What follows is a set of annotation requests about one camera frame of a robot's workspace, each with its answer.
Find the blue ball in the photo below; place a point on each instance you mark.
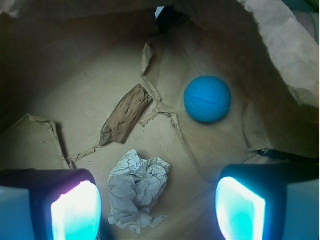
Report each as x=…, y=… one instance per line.
x=207, y=99

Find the crumpled white paper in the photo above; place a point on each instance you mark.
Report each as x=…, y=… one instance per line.
x=135, y=185

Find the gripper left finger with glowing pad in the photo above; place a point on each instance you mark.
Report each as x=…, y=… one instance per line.
x=61, y=204

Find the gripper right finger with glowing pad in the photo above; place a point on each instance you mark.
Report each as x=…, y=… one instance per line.
x=269, y=202

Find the brown wood bark piece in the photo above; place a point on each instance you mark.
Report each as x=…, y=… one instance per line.
x=125, y=116

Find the brown paper bag tray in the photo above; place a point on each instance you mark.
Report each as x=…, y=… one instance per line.
x=66, y=64

